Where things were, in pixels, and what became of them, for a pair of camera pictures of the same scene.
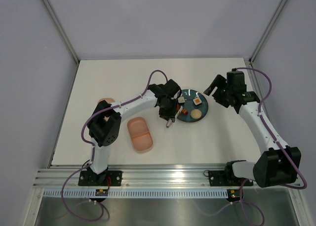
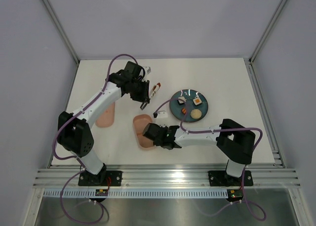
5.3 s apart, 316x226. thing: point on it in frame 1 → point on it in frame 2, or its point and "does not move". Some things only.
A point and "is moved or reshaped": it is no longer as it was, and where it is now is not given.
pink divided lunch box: x=140 y=137 is moved or reshaped
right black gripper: x=219 y=81 → x=156 y=143
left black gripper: x=171 y=114 → x=143 y=97
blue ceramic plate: x=194 y=106 does not move
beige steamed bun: x=196 y=113 does not move
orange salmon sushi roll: x=197 y=101 does not move
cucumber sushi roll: x=181 y=99 does not move
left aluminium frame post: x=59 y=25 does not move
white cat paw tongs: x=170 y=121 is moved or reshaped
